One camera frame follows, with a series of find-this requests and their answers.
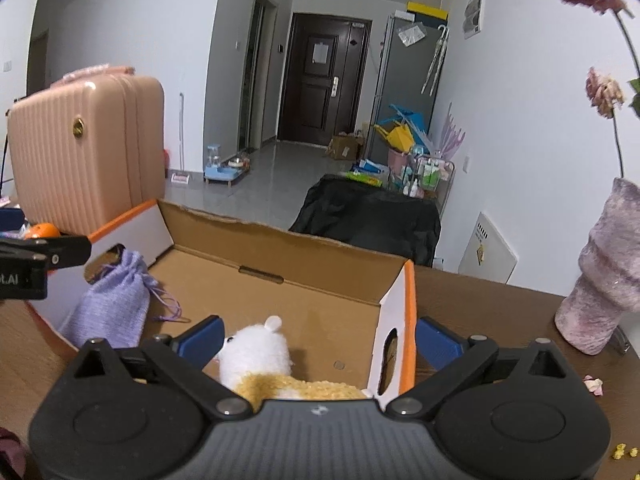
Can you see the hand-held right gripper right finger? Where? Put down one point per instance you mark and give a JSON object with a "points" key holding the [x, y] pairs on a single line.
{"points": [[440, 344]]}

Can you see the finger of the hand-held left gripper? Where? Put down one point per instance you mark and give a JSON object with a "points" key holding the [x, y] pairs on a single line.
{"points": [[60, 254]]}

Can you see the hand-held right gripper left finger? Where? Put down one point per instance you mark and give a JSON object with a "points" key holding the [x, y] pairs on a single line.
{"points": [[202, 342]]}

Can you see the white and tan plush toy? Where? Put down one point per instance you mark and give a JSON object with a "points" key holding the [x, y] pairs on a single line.
{"points": [[260, 352]]}

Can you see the orange-edged cardboard box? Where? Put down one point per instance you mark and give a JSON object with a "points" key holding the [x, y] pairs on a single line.
{"points": [[280, 285]]}

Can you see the orange fruit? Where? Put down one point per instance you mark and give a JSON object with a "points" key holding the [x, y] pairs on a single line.
{"points": [[42, 230]]}

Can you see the pink ribbed suitcase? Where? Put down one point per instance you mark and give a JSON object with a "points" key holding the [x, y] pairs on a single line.
{"points": [[85, 160]]}

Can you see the white leaning board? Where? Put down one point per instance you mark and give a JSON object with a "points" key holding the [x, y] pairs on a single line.
{"points": [[487, 250]]}

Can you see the small pink floor box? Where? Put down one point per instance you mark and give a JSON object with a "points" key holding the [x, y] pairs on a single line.
{"points": [[180, 178]]}

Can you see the pink fallen petals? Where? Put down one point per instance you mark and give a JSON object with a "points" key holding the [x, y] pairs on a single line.
{"points": [[594, 384]]}

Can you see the metal cart with bottles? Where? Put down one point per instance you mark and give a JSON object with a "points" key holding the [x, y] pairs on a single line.
{"points": [[430, 175]]}

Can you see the blue pet feeder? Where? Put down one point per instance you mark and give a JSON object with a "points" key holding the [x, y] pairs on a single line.
{"points": [[220, 167]]}

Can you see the pink textured vase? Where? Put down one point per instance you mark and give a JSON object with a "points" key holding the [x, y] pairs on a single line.
{"points": [[605, 270]]}

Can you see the green and blue packets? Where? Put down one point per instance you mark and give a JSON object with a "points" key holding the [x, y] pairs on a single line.
{"points": [[367, 174]]}

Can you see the pink bucket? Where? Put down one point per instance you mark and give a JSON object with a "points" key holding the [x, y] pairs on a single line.
{"points": [[399, 162]]}

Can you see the pale purple umbrella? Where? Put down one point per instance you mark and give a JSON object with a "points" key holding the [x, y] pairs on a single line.
{"points": [[450, 135]]}

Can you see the yellow bag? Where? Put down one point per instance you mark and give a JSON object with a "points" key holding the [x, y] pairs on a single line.
{"points": [[397, 137]]}

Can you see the brown cardboard floor box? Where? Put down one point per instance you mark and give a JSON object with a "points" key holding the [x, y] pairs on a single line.
{"points": [[345, 146]]}

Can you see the grey refrigerator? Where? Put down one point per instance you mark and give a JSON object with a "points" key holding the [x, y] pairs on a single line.
{"points": [[405, 80]]}

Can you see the grey interior door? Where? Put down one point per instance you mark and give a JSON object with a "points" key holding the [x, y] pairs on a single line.
{"points": [[256, 70]]}

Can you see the dark brown entrance door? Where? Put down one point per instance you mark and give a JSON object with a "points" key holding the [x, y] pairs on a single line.
{"points": [[320, 85]]}

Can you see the white folded umbrella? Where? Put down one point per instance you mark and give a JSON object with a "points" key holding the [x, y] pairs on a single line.
{"points": [[436, 57]]}

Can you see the clear plastic bag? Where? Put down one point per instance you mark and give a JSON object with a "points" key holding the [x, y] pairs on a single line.
{"points": [[411, 34]]}

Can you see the small white box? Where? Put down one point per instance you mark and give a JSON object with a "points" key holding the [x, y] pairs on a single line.
{"points": [[402, 15]]}

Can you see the yellow and black box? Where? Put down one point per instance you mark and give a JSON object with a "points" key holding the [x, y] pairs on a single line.
{"points": [[427, 10]]}

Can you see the white wall panel box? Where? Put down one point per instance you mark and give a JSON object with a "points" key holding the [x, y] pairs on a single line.
{"points": [[474, 12]]}

